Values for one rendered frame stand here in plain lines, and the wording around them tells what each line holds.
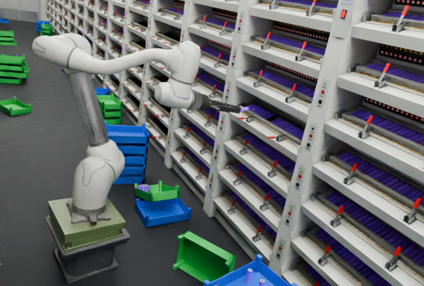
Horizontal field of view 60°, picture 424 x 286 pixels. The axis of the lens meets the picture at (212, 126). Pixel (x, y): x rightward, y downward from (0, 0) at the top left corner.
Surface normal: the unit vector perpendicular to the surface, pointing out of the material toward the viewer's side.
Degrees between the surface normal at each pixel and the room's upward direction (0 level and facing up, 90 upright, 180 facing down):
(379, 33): 110
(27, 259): 0
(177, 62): 84
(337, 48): 90
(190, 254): 90
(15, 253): 0
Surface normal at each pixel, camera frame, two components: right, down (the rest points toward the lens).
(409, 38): -0.87, 0.34
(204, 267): -0.52, 0.20
